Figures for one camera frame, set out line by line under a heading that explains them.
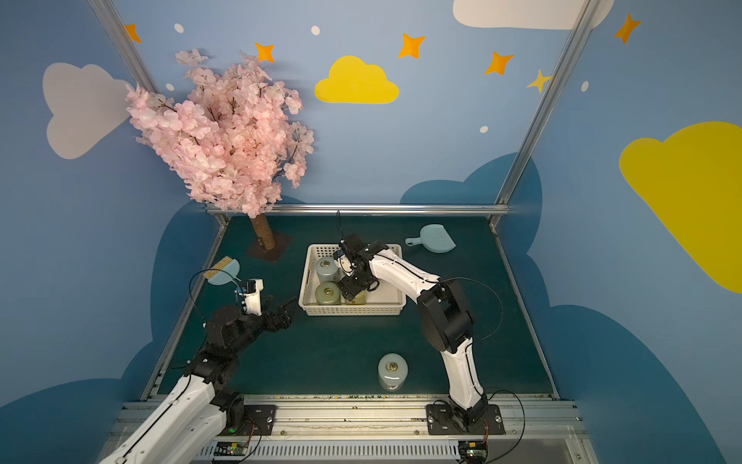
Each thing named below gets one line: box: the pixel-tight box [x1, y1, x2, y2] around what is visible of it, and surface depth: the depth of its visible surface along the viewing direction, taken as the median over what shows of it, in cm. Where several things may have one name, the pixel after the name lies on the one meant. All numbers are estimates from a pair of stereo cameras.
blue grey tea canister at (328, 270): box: [314, 257, 342, 284], surface depth 98 cm
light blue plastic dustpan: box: [404, 224, 457, 255], surface depth 118 cm
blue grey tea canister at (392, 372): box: [377, 352, 409, 393], surface depth 77 cm
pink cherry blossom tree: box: [125, 50, 315, 252], surface depth 73 cm
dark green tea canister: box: [314, 281, 343, 306], surface depth 91 cm
